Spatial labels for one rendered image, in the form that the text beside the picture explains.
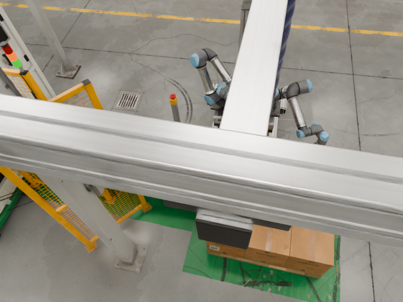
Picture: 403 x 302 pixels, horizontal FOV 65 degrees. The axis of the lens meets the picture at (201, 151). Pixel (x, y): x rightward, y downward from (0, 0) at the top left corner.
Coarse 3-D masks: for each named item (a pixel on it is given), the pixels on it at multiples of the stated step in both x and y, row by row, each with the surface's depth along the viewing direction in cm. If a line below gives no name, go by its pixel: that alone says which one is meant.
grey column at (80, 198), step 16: (0, 80) 134; (48, 176) 183; (64, 192) 200; (80, 192) 213; (80, 208) 219; (96, 208) 239; (96, 224) 245; (112, 224) 274; (112, 240) 280; (128, 240) 321; (128, 256) 329; (144, 256) 353
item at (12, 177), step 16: (64, 96) 206; (96, 96) 222; (16, 176) 223; (32, 192) 243; (48, 208) 267; (64, 208) 282; (112, 208) 338; (144, 208) 384; (64, 224) 297; (80, 240) 334
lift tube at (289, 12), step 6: (288, 0) 168; (294, 0) 171; (288, 6) 171; (294, 6) 178; (288, 12) 176; (288, 18) 179; (288, 24) 185; (288, 30) 188; (282, 36) 188; (282, 42) 191; (282, 48) 198; (282, 54) 202; (282, 60) 211; (276, 78) 221; (276, 84) 225
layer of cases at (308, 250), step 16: (256, 240) 304; (272, 240) 303; (288, 240) 302; (304, 240) 302; (320, 240) 301; (240, 256) 333; (256, 256) 320; (272, 256) 308; (288, 256) 299; (304, 256) 293; (320, 256) 293; (320, 272) 313
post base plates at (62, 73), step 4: (68, 64) 516; (72, 64) 532; (60, 68) 528; (64, 68) 518; (72, 68) 523; (76, 68) 526; (60, 72) 523; (64, 72) 520; (68, 72) 522; (72, 72) 522; (76, 72) 524; (56, 76) 521; (60, 76) 520; (64, 76) 517; (68, 76) 516; (72, 76) 516
